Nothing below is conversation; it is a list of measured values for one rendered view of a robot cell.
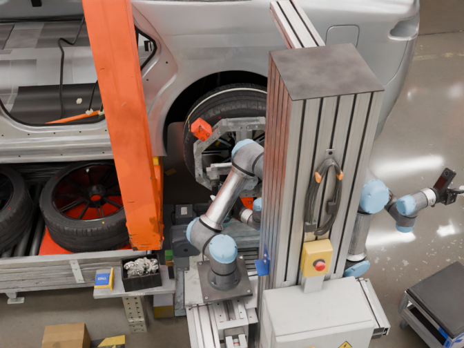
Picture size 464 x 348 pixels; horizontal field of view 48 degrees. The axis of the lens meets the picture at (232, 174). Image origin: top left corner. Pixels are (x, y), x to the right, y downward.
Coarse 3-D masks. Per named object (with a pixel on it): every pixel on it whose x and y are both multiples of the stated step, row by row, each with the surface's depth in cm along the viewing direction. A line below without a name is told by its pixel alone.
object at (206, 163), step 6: (264, 132) 294; (222, 138) 294; (234, 138) 293; (258, 138) 294; (264, 138) 294; (228, 144) 295; (234, 144) 301; (204, 150) 298; (210, 150) 298; (216, 150) 298; (222, 150) 298; (228, 150) 298; (204, 156) 312; (210, 156) 320; (216, 156) 326; (228, 156) 303; (204, 162) 308; (210, 162) 315; (216, 162) 321; (222, 162) 304; (228, 162) 326; (204, 168) 304; (228, 174) 312; (222, 180) 312; (258, 180) 313
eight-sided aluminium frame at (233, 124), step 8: (224, 120) 276; (232, 120) 276; (240, 120) 277; (248, 120) 277; (256, 120) 278; (264, 120) 276; (216, 128) 279; (224, 128) 274; (232, 128) 275; (240, 128) 275; (248, 128) 276; (256, 128) 276; (264, 128) 276; (216, 136) 277; (200, 144) 280; (208, 144) 281; (200, 152) 283; (200, 160) 288; (200, 168) 292; (200, 176) 295; (208, 176) 303; (208, 184) 300; (248, 192) 308; (256, 192) 308
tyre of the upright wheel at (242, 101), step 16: (208, 96) 292; (224, 96) 284; (240, 96) 282; (256, 96) 284; (208, 112) 281; (224, 112) 277; (240, 112) 278; (256, 112) 279; (192, 144) 290; (192, 160) 298
